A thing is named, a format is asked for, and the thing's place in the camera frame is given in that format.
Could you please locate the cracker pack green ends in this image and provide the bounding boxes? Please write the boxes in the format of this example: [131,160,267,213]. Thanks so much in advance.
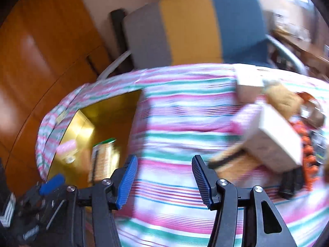
[88,138,120,185]

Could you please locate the gold maroon gift box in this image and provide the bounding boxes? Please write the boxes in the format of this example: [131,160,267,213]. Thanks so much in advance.
[47,90,142,189]

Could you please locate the large white carton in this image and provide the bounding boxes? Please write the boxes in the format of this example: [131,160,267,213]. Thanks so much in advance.
[243,104,303,173]

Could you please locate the orange plastic rack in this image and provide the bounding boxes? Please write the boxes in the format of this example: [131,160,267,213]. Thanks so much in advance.
[290,120,320,191]

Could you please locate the black universal charger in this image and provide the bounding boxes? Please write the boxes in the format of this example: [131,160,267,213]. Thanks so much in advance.
[309,130,327,164]

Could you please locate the small yellow sponge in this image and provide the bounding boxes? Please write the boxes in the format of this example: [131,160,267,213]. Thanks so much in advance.
[264,84,303,120]

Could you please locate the pink hair roller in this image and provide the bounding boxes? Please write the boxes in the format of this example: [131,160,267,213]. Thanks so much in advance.
[56,139,78,164]

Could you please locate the black clip tool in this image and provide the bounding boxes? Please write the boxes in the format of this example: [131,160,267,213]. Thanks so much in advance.
[278,167,305,200]

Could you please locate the striped tablecloth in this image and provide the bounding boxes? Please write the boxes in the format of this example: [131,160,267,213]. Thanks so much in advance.
[35,63,329,247]

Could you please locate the small white box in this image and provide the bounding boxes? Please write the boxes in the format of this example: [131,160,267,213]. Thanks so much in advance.
[236,70,264,104]

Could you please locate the crumpled snack bag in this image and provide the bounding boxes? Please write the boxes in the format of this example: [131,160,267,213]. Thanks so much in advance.
[297,92,326,129]

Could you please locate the tricolour armchair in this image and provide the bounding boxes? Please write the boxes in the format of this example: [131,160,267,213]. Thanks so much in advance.
[99,0,307,79]

